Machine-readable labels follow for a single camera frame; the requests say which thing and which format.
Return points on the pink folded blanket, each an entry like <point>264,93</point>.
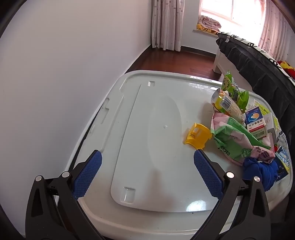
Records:
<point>208,23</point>

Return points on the plain white box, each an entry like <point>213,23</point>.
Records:
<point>272,124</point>

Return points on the white plastic storage box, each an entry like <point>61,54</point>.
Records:
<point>138,138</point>

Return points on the yellow plastic toy piece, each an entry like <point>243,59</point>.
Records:
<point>198,138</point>

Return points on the white blue-printed wrapper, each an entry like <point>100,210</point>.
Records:
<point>282,138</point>

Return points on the light blue snack packet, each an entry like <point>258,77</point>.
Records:
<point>283,159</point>

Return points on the blue cloth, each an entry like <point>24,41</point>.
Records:
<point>255,170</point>

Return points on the window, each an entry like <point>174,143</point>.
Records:
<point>232,11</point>

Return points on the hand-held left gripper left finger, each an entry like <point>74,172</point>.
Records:
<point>88,172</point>

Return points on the white box yellow label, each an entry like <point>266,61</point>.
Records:
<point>262,108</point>

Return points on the white bed frame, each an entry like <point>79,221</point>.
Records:
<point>222,61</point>

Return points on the pink green wet wipes pack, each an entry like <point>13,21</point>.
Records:
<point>230,138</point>

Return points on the red yellow plush toy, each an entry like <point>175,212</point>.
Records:
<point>287,68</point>

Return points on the green snack bag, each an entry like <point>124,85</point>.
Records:
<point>230,88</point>

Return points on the pink curtain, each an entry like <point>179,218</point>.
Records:
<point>274,30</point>

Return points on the blue white medicine box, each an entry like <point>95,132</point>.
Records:
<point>254,122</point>

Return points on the yellow white snack packet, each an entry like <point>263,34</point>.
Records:
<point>227,103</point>

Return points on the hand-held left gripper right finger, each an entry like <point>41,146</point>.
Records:
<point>207,172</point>

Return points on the dark bed cover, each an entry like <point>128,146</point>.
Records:
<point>258,67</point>

